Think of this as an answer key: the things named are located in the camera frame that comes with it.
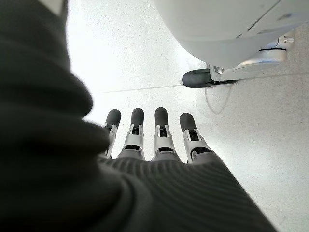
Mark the left robot hand dark palm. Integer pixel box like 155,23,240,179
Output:
0,0,278,232

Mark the silver robot foot dark toe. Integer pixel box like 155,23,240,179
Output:
182,33,295,89

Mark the thin grey floor cable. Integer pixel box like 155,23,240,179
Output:
204,84,233,115

